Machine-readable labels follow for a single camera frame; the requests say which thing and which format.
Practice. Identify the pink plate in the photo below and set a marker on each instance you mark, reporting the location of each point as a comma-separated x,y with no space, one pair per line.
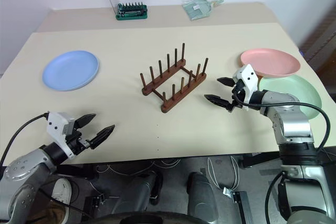
270,61

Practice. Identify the wooden dish rack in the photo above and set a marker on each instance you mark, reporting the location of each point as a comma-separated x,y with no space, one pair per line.
168,106

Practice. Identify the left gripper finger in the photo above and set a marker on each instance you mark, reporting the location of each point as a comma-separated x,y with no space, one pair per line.
103,136
86,120

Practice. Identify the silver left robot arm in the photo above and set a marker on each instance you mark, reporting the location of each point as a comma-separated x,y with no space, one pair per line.
23,171

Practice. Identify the green plate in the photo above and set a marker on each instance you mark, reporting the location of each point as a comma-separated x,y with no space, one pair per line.
302,90

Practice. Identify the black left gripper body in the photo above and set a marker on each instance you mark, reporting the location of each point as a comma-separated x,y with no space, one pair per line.
78,142

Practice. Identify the dark round rim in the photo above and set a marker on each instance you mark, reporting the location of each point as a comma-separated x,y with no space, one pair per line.
147,217

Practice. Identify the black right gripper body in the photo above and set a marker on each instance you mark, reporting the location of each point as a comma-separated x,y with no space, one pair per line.
238,89

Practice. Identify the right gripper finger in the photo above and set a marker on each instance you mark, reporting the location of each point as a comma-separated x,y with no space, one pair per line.
225,81
216,99

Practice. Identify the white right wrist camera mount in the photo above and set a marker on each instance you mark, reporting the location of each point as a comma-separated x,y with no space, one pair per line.
248,76

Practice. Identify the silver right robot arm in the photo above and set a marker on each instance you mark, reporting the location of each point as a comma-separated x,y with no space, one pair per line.
294,124

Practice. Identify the green dustpan in plastic bag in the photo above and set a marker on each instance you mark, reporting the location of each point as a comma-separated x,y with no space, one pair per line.
197,9

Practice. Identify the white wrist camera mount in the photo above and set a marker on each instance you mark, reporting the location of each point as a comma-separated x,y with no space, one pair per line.
248,76
55,122

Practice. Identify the black table frame bar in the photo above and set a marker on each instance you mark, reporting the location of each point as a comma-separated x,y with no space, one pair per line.
260,159

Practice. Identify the black box with connector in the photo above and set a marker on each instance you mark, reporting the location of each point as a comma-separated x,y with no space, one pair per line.
240,203

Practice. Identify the white sneaker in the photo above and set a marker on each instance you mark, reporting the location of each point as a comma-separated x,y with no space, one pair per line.
61,190

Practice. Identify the dark grey rounded shape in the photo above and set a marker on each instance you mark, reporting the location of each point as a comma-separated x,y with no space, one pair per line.
202,197
141,190

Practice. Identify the blue plate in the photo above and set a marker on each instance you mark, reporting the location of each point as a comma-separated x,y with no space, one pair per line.
69,70

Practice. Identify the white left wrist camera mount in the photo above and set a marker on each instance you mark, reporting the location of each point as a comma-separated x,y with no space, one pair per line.
55,122

